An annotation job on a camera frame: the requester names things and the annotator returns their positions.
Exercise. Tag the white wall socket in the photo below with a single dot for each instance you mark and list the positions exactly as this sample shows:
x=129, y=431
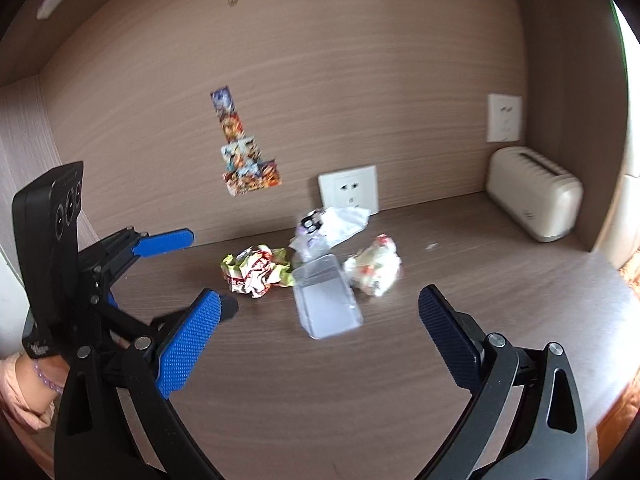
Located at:
x=505, y=117
x=349, y=189

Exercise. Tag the cream toaster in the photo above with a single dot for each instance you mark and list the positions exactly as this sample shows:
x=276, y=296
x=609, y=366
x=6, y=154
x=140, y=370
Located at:
x=532, y=190

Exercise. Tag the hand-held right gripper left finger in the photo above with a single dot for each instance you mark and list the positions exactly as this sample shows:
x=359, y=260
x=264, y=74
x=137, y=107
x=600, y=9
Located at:
x=190, y=345

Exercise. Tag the white panda print bag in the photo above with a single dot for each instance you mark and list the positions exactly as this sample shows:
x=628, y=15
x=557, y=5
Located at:
x=335, y=225

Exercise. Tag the white padded headboard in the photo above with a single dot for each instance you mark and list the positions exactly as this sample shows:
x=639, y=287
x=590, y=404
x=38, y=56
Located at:
x=627, y=220

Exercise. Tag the colourful snack wrapper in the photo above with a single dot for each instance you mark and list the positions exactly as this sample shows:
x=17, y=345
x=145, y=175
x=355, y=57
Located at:
x=257, y=270

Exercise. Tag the colourful wall stickers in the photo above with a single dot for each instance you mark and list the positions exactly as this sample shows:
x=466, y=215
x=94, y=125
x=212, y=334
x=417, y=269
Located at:
x=240, y=145

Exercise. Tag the clear plastic box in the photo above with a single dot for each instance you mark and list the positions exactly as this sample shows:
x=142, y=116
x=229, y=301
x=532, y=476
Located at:
x=325, y=300

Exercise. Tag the white wrapper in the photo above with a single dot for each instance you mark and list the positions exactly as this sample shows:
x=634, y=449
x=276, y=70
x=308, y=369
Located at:
x=375, y=265

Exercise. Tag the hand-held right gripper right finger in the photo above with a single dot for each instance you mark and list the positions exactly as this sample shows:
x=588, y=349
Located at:
x=447, y=337

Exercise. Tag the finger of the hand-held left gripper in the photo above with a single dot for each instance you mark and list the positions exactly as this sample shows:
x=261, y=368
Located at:
x=229, y=307
x=165, y=241

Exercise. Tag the wooden desk shelf unit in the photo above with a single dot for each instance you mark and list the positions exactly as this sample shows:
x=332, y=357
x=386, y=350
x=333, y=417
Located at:
x=375, y=60

